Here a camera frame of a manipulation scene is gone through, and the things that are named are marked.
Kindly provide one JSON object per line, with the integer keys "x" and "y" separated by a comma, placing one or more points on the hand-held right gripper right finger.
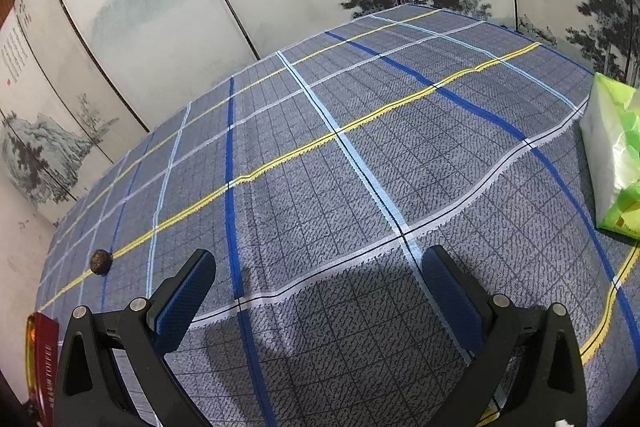
{"x": 450, "y": 297}

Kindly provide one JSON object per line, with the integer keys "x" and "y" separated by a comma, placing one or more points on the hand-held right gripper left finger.
{"x": 185, "y": 302}

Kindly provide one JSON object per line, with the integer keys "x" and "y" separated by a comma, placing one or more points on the dark brown wrinkled fruit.
{"x": 101, "y": 262}

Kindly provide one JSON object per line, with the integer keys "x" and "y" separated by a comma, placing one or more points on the red tin box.
{"x": 45, "y": 357}

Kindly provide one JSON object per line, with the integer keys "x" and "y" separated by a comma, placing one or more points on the blue plaid tablecloth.
{"x": 350, "y": 177}

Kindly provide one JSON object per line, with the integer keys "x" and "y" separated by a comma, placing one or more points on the green tissue packet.
{"x": 612, "y": 147}

